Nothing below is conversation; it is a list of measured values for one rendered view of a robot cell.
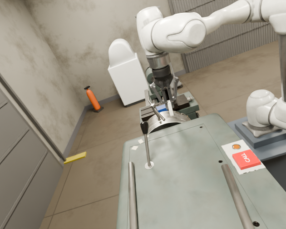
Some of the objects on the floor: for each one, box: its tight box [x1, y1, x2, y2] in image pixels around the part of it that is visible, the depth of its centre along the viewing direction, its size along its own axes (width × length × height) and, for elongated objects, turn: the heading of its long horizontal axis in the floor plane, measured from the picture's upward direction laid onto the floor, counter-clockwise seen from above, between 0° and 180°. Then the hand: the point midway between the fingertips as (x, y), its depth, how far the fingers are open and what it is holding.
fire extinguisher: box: [84, 86, 104, 113], centre depth 459 cm, size 28×28×66 cm
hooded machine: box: [108, 39, 149, 107], centre depth 417 cm, size 69×59×138 cm
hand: (170, 108), depth 86 cm, fingers closed
